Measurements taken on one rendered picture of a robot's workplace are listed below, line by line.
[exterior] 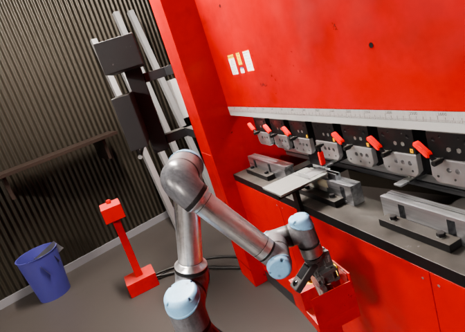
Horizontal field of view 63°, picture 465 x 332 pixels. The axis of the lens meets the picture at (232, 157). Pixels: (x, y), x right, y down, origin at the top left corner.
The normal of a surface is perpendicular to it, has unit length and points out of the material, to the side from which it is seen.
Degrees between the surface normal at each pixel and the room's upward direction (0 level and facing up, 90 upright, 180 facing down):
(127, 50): 90
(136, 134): 90
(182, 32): 90
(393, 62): 90
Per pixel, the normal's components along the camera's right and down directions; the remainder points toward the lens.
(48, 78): 0.58, 0.04
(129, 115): 0.18, 0.21
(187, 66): 0.39, 0.13
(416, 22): -0.88, 0.36
